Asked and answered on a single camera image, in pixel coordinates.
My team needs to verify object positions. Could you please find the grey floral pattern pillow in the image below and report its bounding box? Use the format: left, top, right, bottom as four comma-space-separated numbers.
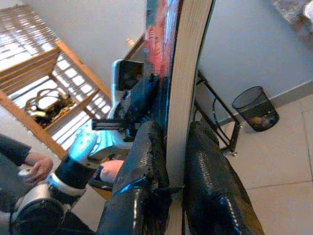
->
270, 0, 313, 32

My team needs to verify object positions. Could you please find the black metal rack frame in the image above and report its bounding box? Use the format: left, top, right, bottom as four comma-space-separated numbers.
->
194, 70, 243, 157

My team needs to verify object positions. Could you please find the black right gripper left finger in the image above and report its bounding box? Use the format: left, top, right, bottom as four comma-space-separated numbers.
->
96, 119, 172, 235

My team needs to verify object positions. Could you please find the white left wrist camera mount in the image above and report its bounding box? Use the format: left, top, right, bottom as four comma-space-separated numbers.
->
92, 59, 145, 157

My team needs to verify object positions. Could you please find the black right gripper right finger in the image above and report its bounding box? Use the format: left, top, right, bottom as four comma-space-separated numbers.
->
182, 121, 266, 235

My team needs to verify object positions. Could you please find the black mesh waste bin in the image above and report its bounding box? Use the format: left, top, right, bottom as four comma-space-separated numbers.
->
231, 86, 280, 132

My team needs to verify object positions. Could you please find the book with red black cover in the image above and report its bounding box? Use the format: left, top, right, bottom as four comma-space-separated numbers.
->
144, 0, 217, 235

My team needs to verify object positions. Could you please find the black gold handbag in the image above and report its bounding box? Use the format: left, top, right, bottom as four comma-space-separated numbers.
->
25, 88, 75, 129

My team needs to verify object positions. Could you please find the person's bare leg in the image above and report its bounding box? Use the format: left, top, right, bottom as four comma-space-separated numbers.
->
100, 160, 126, 184

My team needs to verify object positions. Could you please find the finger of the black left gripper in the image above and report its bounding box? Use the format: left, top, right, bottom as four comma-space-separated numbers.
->
127, 72, 170, 121

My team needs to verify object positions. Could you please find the person's hand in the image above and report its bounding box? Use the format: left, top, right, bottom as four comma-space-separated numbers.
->
23, 156, 54, 184

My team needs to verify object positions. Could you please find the wooden slatted frame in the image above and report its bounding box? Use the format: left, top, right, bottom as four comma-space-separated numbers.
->
0, 4, 113, 160

